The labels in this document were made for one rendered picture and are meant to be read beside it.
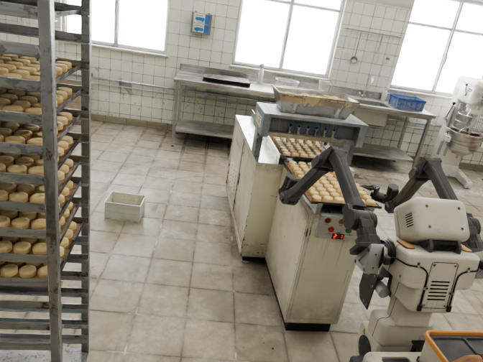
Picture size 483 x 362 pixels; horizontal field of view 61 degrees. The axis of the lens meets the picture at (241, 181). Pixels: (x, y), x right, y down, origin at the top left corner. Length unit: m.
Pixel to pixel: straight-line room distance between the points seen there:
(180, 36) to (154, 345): 4.35
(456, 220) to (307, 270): 1.06
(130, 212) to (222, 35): 3.16
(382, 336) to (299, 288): 0.86
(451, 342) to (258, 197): 1.73
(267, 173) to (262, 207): 0.26
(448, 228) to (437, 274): 0.16
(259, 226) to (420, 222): 1.68
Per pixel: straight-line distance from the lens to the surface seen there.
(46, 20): 1.16
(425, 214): 1.53
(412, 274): 1.52
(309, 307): 2.59
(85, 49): 1.61
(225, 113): 6.06
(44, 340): 2.24
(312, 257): 2.37
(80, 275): 1.98
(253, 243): 3.07
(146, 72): 6.05
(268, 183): 2.86
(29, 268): 1.55
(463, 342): 1.56
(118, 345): 2.50
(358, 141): 2.93
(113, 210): 3.58
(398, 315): 1.69
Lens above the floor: 1.76
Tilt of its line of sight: 22 degrees down
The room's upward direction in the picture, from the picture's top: 9 degrees clockwise
